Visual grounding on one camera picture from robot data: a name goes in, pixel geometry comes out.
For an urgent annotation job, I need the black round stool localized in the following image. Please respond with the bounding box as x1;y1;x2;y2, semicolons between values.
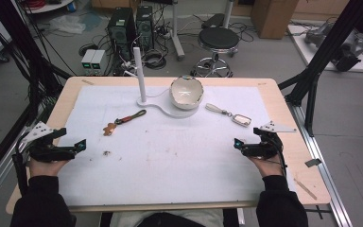
190;26;241;79

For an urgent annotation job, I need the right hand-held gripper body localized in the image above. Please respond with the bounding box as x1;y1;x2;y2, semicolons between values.
241;121;297;161

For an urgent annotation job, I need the small grey metal piece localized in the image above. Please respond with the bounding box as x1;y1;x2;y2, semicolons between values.
304;158;323;168

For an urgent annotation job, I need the person's right hand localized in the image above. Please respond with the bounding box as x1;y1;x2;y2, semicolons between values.
249;154;287;178

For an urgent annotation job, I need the coiled black cable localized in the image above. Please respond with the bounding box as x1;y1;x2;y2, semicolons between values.
141;49;168;71

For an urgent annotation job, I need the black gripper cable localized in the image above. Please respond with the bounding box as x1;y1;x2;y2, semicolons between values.
272;133;288;180

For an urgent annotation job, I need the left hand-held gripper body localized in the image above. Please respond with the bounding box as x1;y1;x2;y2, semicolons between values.
12;121;77;164

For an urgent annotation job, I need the brown cardboard box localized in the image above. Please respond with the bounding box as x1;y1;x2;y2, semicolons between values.
250;0;301;41

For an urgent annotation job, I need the white stand with pole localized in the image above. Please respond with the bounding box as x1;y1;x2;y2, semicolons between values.
132;46;200;119

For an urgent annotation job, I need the aluminium rail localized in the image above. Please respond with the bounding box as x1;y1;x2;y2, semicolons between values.
286;101;354;227
0;124;32;216

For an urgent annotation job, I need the brown gingerbread figure keychain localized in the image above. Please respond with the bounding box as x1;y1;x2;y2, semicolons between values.
102;109;147;137

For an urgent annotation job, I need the grey machine on board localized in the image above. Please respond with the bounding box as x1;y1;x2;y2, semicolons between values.
304;21;363;73

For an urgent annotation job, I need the white floor board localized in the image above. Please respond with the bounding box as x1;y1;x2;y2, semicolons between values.
287;24;363;74

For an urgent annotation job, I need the clear plastic bag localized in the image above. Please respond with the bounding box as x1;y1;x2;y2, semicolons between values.
47;13;87;35

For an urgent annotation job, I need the white metal table leg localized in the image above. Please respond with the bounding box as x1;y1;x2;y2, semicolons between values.
169;0;186;61

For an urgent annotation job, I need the thin wooden stick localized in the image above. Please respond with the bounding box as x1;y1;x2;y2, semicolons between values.
293;177;319;201

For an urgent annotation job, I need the black computer tower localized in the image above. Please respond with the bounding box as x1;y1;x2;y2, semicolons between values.
107;7;137;61
135;5;156;51

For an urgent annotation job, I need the white tag keychain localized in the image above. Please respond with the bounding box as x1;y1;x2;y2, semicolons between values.
204;102;253;128

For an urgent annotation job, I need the white power supply unit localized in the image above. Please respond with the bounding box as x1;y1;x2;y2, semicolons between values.
90;49;107;77
80;48;97;77

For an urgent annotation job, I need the person's left hand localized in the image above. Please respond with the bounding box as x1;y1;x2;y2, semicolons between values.
27;158;69;178

